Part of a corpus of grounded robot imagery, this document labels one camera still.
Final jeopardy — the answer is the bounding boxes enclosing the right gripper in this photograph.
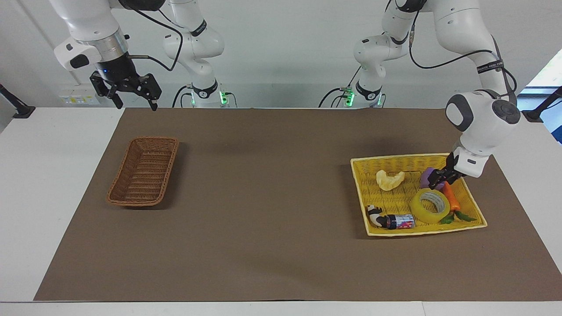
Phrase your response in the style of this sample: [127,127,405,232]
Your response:
[90,52,162,111]

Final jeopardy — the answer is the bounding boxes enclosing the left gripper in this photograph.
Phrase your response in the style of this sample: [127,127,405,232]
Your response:
[428,152,466,190]

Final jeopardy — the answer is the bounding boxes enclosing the yellow tape roll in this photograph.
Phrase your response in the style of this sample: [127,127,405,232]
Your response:
[410,188,451,224]

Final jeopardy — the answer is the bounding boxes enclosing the yellow woven basket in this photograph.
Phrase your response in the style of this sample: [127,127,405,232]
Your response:
[350,153,488,237]

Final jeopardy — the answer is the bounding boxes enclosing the brown wicker basket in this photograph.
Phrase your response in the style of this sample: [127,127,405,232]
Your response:
[106,136,180,207]

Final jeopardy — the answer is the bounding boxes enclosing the purple toy eggplant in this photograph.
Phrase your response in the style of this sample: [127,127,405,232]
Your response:
[420,166,447,191]

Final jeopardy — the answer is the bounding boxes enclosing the orange toy carrot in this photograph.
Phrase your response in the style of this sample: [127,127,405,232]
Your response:
[440,181,477,225]

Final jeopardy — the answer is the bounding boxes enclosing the cream toy dumpling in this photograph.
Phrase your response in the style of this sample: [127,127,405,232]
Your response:
[376,169,406,192]

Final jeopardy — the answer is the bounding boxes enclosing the small printed can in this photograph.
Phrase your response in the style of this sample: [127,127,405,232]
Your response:
[386,213,416,230]

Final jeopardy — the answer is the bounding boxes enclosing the black and white panda toy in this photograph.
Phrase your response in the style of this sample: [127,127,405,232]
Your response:
[366,204,390,229]

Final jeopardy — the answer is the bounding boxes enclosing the black stand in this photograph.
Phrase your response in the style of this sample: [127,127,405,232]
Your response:
[522,86,562,123]
[0,83,36,119]

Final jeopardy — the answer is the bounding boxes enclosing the black cable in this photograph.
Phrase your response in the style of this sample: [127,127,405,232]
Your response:
[318,65,363,108]
[129,6,184,72]
[408,9,519,106]
[171,84,194,108]

